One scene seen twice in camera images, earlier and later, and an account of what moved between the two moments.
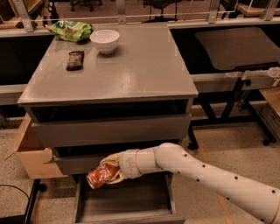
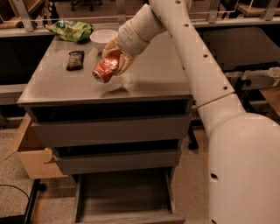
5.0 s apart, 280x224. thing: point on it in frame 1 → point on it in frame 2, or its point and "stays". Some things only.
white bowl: (105, 39) stays
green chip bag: (71, 31) stays
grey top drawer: (111, 130) stays
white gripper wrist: (128, 164) → (130, 38)
